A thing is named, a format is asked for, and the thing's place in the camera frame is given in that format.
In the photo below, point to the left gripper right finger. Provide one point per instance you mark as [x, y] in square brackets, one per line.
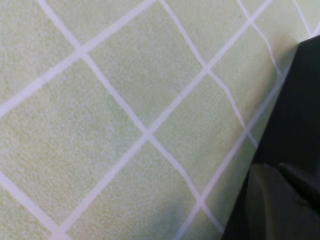
[305, 190]

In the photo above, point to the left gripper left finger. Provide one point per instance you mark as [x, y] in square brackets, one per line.
[275, 215]

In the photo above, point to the black printed glasses case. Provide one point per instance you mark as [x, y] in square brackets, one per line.
[295, 112]

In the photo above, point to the green checked tablecloth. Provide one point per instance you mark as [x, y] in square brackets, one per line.
[112, 125]

